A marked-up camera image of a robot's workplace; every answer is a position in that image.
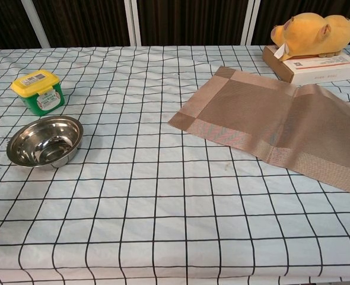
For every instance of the brown woven placemat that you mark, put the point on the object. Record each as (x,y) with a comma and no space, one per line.
(267,118)

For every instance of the stainless steel bowl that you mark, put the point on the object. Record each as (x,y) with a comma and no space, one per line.
(44,142)

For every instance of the white black-checked tablecloth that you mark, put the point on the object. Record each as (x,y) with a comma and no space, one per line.
(133,207)

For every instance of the yellow-lidded green container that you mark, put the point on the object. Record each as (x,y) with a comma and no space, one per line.
(38,92)

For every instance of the white cardboard shipping box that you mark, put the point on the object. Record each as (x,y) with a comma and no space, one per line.
(320,71)

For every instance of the yellow plush toy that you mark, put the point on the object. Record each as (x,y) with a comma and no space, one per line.
(311,34)

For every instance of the white partition frame post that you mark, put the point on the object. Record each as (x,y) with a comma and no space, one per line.
(35,23)
(250,20)
(133,22)

